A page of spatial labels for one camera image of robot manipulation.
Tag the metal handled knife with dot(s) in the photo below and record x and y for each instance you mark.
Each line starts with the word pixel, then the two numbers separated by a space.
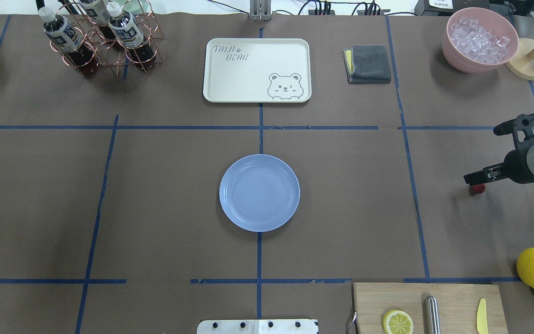
pixel 432 315

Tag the lemon half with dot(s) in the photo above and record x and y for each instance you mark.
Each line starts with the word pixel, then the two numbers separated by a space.
pixel 397 321

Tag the red strawberry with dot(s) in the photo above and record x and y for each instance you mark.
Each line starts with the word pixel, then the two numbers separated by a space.
pixel 477 189

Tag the pink bowl of ice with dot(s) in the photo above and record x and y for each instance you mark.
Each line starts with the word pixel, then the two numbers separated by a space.
pixel 478 40

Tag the blue plate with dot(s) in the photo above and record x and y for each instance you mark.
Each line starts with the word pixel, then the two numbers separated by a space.
pixel 259 193

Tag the copper wire bottle rack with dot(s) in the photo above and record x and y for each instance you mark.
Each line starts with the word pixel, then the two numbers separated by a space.
pixel 109 54

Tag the tea bottle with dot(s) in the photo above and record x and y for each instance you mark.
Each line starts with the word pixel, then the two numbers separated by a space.
pixel 68 41
pixel 130 36
pixel 97 12

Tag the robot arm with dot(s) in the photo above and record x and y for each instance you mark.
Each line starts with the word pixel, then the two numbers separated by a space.
pixel 526 145

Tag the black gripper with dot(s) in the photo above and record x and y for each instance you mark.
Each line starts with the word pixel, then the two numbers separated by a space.
pixel 516 166

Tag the white bear tray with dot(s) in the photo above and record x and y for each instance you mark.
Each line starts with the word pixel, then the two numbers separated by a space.
pixel 253 70

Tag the green bowl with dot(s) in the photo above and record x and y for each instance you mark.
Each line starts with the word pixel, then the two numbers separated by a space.
pixel 137 6

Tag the tea bottle middle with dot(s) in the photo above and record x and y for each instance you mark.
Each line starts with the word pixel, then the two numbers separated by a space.
pixel 130 36

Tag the tea bottle front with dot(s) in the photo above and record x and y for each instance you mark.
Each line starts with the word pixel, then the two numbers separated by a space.
pixel 68 41

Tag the aluminium frame post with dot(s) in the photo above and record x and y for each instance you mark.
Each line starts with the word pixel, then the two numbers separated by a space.
pixel 260 10

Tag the tea bottle back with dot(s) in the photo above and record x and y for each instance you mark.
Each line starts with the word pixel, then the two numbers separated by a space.
pixel 97 12

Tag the white camera post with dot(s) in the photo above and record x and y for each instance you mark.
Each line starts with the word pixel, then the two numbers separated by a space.
pixel 259 326

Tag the yellow plastic knife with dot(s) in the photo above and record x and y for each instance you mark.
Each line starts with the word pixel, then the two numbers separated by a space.
pixel 481 317

